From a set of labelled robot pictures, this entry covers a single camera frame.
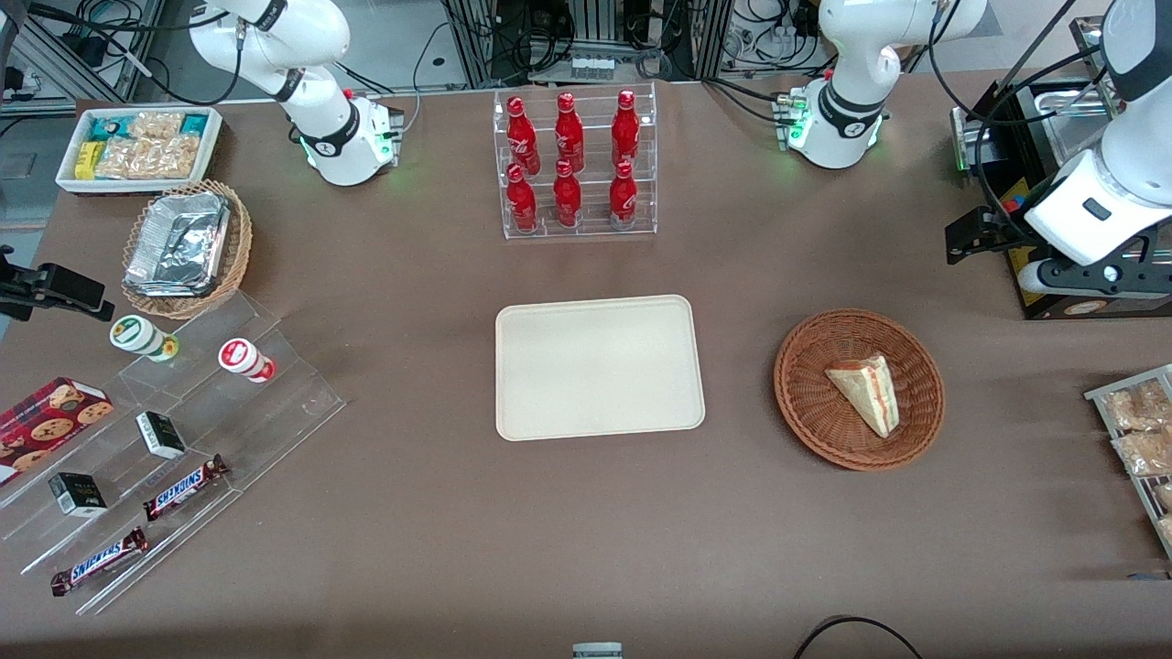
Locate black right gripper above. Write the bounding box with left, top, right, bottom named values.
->
left=0, top=245, right=116, bottom=322

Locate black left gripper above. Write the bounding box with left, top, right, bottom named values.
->
left=945, top=207, right=1037, bottom=267

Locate triangular sandwich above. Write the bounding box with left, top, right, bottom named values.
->
left=825, top=354, right=901, bottom=439

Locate aluminium foil tray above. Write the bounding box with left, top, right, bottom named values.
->
left=125, top=191, right=231, bottom=297

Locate light wicker basket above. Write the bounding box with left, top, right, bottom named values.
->
left=121, top=179, right=254, bottom=320

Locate tray of packaged snacks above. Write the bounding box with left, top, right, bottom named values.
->
left=1084, top=363, right=1172, bottom=560

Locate brown wicker basket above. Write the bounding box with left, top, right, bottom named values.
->
left=774, top=309, right=946, bottom=472

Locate beige plastic tray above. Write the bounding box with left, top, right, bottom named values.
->
left=495, top=295, right=707, bottom=443

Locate green lid white cup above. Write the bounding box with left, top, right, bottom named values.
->
left=109, top=314, right=180, bottom=363

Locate white rectangular snack bin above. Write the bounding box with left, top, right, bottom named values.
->
left=55, top=105, right=224, bottom=197

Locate red cookie box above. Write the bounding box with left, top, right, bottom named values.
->
left=0, top=376, right=116, bottom=487

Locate clear bag of crackers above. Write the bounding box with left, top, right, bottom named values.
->
left=146, top=135, right=204, bottom=180
left=95, top=136, right=153, bottom=180
left=127, top=111, right=185, bottom=141

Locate black food warmer machine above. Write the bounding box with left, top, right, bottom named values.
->
left=949, top=16, right=1172, bottom=321

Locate steel food pan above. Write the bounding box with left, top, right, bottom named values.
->
left=1036, top=82, right=1116, bottom=158

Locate small black box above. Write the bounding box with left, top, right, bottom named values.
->
left=135, top=411, right=188, bottom=460
left=48, top=471, right=109, bottom=519

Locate red lid white cup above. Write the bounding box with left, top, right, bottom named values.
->
left=217, top=338, right=277, bottom=384

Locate brown Snickers bar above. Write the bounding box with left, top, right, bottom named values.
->
left=143, top=454, right=231, bottom=524
left=49, top=526, right=150, bottom=598

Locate clear acrylic step display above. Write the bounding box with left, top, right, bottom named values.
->
left=0, top=290, right=348, bottom=617

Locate red cola bottle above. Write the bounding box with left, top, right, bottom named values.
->
left=609, top=160, right=639, bottom=231
left=555, top=92, right=586, bottom=173
left=506, top=96, right=542, bottom=176
left=506, top=163, right=539, bottom=233
left=612, top=89, right=641, bottom=168
left=553, top=159, right=583, bottom=229

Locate clear acrylic bottle rack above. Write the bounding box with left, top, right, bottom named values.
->
left=493, top=81, right=659, bottom=242

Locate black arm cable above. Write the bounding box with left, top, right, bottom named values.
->
left=927, top=0, right=1113, bottom=234

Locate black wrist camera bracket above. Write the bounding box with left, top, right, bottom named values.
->
left=1036, top=257, right=1172, bottom=296

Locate black cable loop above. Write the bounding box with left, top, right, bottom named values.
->
left=791, top=614, right=927, bottom=659

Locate aluminium frame rack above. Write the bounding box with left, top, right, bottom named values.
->
left=443, top=0, right=735, bottom=85

